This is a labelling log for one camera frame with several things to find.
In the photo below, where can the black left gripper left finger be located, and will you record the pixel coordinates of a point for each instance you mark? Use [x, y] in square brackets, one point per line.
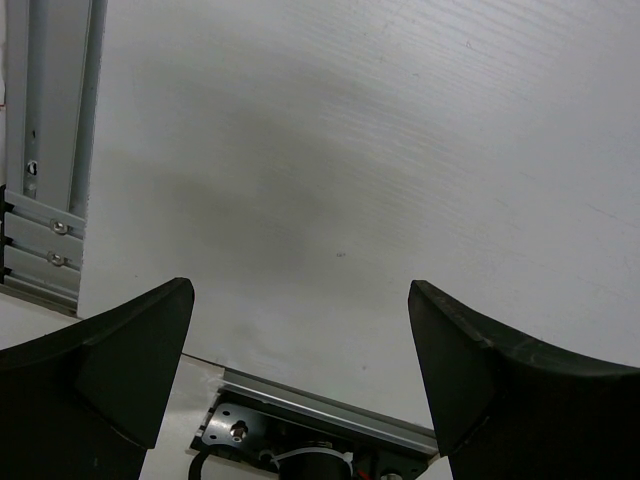
[88, 401]

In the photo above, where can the aluminium table edge rail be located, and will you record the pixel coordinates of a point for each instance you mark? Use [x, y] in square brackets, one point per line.
[51, 65]

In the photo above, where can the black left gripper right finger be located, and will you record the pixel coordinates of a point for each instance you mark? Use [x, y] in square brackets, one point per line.
[506, 405]

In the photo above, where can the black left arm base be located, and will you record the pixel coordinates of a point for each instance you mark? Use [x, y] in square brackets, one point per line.
[302, 444]

